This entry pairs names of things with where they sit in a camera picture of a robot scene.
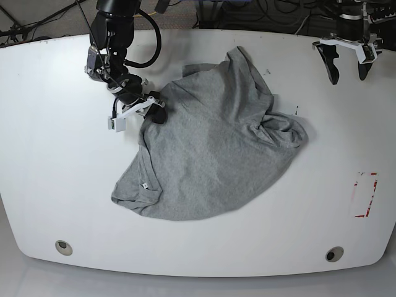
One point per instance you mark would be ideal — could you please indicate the table cable grommet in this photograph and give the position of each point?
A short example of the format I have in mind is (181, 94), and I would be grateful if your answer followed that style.
(334, 254)
(63, 248)

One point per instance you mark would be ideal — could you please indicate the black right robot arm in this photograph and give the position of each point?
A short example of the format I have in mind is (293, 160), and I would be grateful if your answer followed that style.
(111, 34)

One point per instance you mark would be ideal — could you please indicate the white power strip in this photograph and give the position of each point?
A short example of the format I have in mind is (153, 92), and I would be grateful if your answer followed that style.
(382, 14)

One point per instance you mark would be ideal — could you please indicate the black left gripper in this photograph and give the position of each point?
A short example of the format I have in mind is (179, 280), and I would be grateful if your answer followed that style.
(348, 32)

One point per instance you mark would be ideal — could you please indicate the left table cable grommet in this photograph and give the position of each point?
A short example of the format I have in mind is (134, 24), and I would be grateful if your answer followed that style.
(63, 248)

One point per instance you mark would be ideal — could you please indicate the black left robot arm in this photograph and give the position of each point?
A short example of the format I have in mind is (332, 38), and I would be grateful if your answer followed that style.
(349, 10)

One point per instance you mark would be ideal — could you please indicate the grey T-shirt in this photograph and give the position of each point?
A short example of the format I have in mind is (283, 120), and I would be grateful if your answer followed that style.
(221, 146)

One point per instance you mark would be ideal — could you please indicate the red tape rectangle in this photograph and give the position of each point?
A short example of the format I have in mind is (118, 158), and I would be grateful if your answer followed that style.
(363, 194)

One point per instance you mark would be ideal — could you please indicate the right table cable grommet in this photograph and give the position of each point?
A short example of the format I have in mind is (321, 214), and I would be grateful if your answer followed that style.
(334, 254)

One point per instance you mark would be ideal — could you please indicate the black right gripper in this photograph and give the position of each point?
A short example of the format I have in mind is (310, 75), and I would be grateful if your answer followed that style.
(132, 94)

